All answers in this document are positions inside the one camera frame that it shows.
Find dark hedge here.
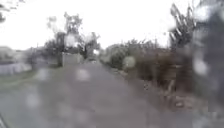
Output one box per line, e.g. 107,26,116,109
99,39,196,93

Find pale low building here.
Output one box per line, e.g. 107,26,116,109
0,46,34,76

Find grey asphalt road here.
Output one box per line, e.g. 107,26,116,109
0,61,201,128

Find tree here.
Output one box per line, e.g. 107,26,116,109
43,12,102,63

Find grass verge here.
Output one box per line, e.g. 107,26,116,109
106,64,224,116
0,69,46,90

